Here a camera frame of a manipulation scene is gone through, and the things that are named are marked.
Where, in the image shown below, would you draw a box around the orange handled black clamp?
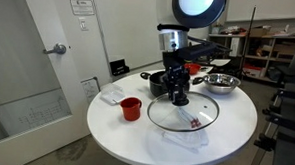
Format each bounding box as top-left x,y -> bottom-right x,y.
260,108 -> 295,141
272,88 -> 295,107

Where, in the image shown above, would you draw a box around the steel bowl of dark beans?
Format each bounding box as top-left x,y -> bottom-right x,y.
201,72 -> 242,97

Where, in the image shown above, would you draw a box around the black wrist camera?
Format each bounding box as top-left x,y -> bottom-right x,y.
176,41 -> 232,63

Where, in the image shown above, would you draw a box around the white wall sign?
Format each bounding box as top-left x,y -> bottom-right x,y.
68,0 -> 96,17

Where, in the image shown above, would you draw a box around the white light switch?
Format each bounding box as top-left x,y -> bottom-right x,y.
78,16 -> 90,32

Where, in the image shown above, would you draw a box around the small leaning whiteboard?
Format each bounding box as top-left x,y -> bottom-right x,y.
80,76 -> 102,104

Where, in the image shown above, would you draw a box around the red shallow bowl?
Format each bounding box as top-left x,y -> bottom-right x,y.
182,62 -> 202,76

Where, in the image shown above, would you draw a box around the wooden storage shelf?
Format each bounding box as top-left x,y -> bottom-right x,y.
206,27 -> 295,84

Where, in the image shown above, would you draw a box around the red cup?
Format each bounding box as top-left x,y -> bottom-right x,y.
119,96 -> 143,122

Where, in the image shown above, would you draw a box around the black cooking pot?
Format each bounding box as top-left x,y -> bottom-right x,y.
139,69 -> 206,100

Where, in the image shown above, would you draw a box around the white cloth red stripes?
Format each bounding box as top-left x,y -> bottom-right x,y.
160,106 -> 211,151

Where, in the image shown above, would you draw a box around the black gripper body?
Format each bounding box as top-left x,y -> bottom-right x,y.
160,51 -> 193,86

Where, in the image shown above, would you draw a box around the silver door handle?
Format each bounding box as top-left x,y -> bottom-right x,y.
43,42 -> 67,56

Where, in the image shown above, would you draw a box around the black wall tray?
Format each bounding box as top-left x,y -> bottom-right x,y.
108,58 -> 132,77

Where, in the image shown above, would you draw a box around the white door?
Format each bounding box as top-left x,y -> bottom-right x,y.
0,0 -> 117,165

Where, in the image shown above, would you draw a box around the black stand pole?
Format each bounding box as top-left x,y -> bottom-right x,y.
239,6 -> 258,81

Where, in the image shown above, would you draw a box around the glass pot lid black knob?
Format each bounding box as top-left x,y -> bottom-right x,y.
145,89 -> 221,135

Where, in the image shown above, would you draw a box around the whiteboard panel on door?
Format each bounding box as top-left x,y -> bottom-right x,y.
0,85 -> 73,147

